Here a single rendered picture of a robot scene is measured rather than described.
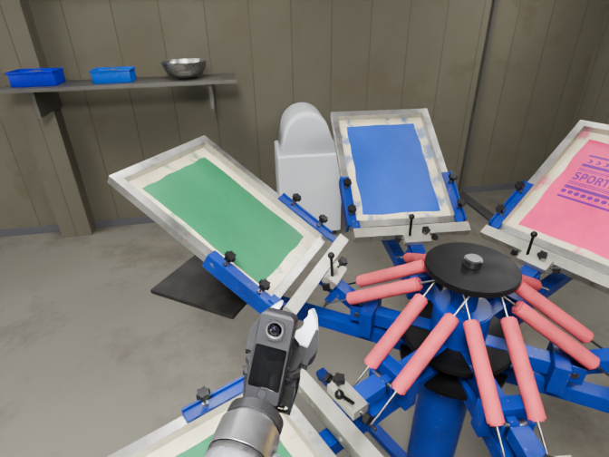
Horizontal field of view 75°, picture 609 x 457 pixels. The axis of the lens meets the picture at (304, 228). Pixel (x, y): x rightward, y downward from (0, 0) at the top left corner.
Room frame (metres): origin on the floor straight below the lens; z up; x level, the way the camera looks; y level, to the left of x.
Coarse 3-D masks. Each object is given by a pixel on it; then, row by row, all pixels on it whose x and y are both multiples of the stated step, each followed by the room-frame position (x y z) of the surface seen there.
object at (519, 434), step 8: (512, 432) 0.71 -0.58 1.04; (520, 432) 0.71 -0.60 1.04; (528, 432) 0.70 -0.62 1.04; (512, 440) 0.70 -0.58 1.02; (520, 440) 0.68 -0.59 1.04; (528, 440) 0.68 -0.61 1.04; (536, 440) 0.68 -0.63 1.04; (512, 448) 0.69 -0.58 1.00; (520, 448) 0.66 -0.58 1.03; (528, 448) 0.66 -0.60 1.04; (536, 448) 0.66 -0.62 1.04; (520, 456) 0.65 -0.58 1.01; (528, 456) 0.64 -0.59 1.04; (536, 456) 0.63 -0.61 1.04
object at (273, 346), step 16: (272, 320) 0.37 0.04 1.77; (288, 320) 0.37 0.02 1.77; (256, 336) 0.37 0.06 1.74; (272, 336) 0.36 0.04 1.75; (288, 336) 0.36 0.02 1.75; (256, 352) 0.36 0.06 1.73; (272, 352) 0.35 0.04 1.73; (288, 352) 0.35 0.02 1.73; (256, 368) 0.35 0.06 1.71; (272, 368) 0.34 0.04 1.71; (256, 384) 0.34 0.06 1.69; (272, 384) 0.33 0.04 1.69; (272, 400) 0.33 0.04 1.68
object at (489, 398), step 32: (416, 256) 1.40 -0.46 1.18; (384, 288) 1.17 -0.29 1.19; (416, 288) 1.12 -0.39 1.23; (448, 320) 0.96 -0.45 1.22; (512, 320) 0.95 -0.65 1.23; (544, 320) 0.96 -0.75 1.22; (384, 352) 0.96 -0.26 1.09; (416, 352) 0.92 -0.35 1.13; (480, 352) 0.87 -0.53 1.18; (512, 352) 0.88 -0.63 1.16; (576, 352) 0.91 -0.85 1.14; (480, 384) 0.81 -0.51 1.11; (544, 416) 0.74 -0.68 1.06; (544, 448) 0.68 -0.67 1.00
